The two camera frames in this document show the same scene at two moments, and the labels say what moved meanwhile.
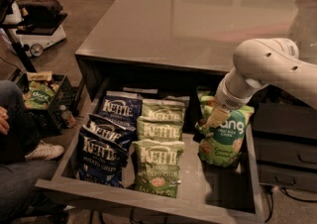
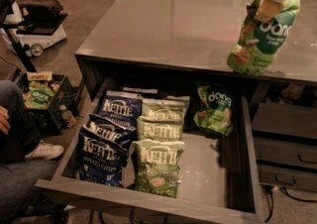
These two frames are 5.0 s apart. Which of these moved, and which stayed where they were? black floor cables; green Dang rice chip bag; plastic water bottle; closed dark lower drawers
Moved: green Dang rice chip bag
Stayed: plastic water bottle; black floor cables; closed dark lower drawers
